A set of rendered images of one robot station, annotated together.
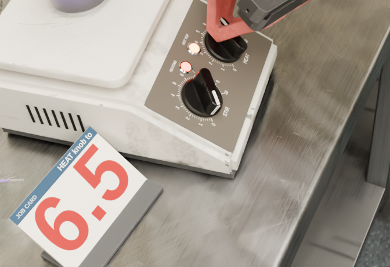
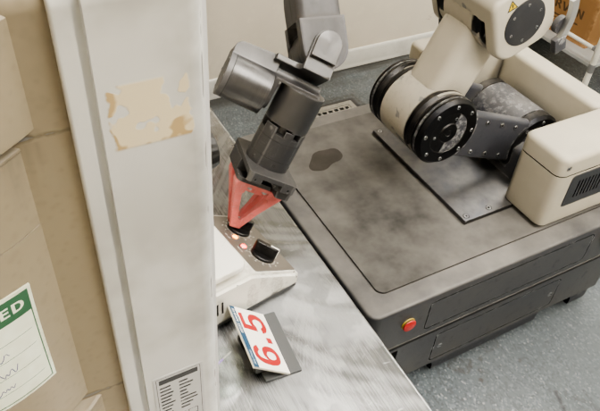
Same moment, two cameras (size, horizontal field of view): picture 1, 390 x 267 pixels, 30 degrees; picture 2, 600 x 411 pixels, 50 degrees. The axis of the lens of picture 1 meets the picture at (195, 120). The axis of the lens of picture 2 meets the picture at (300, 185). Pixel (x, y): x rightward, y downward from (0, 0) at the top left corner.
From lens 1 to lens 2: 0.54 m
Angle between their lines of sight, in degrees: 45
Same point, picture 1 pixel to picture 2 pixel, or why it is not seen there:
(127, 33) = (217, 244)
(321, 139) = (303, 245)
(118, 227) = (280, 340)
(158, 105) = (258, 267)
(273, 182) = (309, 274)
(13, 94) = not seen: hidden behind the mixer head
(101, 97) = (235, 281)
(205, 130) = (279, 266)
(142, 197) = (272, 322)
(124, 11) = not seen: hidden behind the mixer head
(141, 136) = (255, 290)
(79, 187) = (254, 335)
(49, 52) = not seen: hidden behind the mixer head
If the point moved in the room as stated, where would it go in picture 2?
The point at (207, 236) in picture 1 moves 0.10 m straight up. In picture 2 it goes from (315, 313) to (322, 259)
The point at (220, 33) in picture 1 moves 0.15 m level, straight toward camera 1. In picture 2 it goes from (241, 222) to (342, 272)
